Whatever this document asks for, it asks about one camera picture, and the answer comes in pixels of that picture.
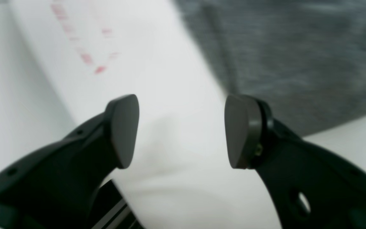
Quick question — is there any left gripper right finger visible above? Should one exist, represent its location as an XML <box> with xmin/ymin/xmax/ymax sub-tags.
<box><xmin>225</xmin><ymin>95</ymin><xmax>366</xmax><ymax>229</ymax></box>

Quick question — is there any grey t-shirt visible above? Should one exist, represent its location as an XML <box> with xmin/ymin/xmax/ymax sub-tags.
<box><xmin>175</xmin><ymin>0</ymin><xmax>366</xmax><ymax>136</ymax></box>

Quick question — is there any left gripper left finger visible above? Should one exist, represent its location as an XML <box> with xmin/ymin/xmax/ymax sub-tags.
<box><xmin>0</xmin><ymin>94</ymin><xmax>139</xmax><ymax>229</ymax></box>

